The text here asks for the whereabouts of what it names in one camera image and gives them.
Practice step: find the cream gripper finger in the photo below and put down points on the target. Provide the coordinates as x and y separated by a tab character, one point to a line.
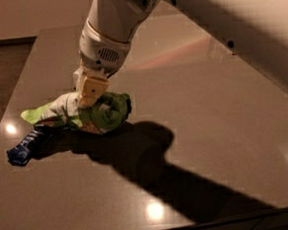
91	89
75	77

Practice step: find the green rice chip bag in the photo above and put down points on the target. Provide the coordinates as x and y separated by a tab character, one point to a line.
108	113

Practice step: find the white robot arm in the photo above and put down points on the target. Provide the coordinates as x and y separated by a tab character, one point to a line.
256	30

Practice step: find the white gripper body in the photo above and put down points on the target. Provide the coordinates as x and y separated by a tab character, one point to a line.
100	50

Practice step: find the blue rxbar blueberry bar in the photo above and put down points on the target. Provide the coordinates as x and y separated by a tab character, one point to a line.
23	153

